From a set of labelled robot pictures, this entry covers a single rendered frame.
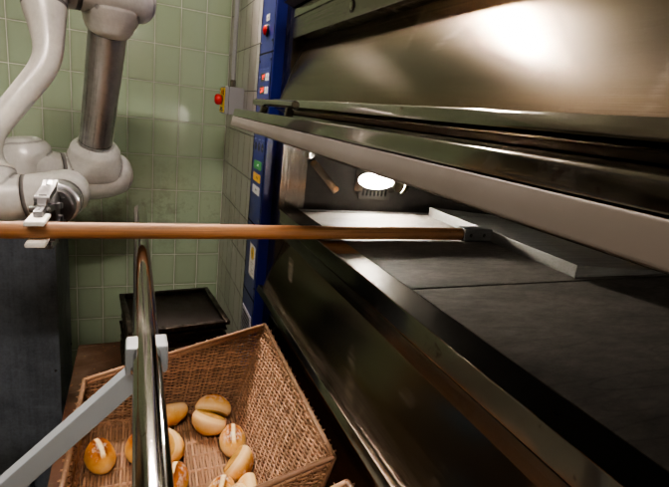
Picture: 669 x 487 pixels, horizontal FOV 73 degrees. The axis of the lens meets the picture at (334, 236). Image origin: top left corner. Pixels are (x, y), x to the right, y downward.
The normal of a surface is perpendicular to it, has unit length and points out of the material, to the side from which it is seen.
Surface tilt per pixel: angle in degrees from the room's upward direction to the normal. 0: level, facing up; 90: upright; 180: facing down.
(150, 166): 90
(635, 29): 70
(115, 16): 122
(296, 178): 90
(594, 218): 79
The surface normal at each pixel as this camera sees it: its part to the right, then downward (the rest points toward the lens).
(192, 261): 0.39, 0.28
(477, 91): -0.82, -0.33
